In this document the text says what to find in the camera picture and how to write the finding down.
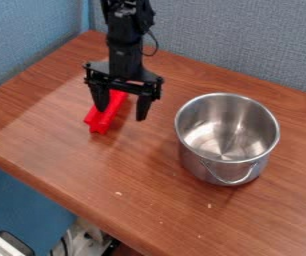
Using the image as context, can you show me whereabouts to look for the white items under table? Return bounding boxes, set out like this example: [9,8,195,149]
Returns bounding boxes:
[47,218,113,256]

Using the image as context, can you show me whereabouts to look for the metal pot with handle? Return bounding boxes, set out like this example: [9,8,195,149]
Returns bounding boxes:
[175,92,280,186]

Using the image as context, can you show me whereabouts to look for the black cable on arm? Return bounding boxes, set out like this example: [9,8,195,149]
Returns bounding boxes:
[140,29,160,57]

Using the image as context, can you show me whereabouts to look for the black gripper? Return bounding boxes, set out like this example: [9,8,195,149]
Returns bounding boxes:
[84,43,164,121]

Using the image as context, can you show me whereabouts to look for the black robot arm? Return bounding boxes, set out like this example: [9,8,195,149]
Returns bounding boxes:
[84,0,164,121]

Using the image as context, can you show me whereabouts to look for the red plastic block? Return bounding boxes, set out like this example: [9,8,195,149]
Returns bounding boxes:
[84,90,128,134]

